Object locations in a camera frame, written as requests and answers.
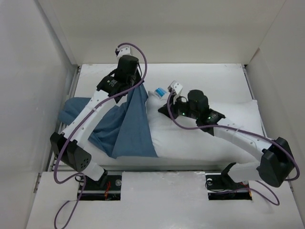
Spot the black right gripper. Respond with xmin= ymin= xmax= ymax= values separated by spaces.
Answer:
xmin=158 ymin=94 xmax=199 ymax=121

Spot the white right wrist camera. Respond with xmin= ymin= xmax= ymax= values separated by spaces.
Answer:
xmin=168 ymin=81 xmax=183 ymax=104

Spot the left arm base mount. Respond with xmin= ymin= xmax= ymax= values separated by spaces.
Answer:
xmin=74 ymin=175 xmax=122 ymax=201

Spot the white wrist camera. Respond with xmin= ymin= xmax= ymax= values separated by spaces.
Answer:
xmin=168 ymin=81 xmax=183 ymax=104
xmin=115 ymin=46 xmax=132 ymax=60

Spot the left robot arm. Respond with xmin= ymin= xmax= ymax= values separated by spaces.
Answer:
xmin=50 ymin=55 xmax=142 ymax=189

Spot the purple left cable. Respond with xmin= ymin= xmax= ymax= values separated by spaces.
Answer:
xmin=53 ymin=42 xmax=148 ymax=227

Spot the purple cable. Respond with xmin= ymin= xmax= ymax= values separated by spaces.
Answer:
xmin=53 ymin=42 xmax=148 ymax=227
xmin=168 ymin=92 xmax=300 ymax=206

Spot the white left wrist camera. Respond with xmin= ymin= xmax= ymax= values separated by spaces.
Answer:
xmin=115 ymin=46 xmax=132 ymax=60

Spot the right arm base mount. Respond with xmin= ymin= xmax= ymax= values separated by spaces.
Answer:
xmin=205 ymin=173 xmax=252 ymax=200

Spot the blue pillowcase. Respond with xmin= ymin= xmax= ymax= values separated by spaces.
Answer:
xmin=58 ymin=84 xmax=159 ymax=160

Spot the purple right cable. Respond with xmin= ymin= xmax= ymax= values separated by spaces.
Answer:
xmin=168 ymin=92 xmax=300 ymax=206

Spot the blue pillow tag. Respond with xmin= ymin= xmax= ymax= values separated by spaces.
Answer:
xmin=154 ymin=88 xmax=167 ymax=98

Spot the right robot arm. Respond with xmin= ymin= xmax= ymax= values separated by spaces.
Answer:
xmin=158 ymin=87 xmax=299 ymax=188

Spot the white pillow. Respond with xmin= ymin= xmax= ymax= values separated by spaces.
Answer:
xmin=112 ymin=90 xmax=272 ymax=165

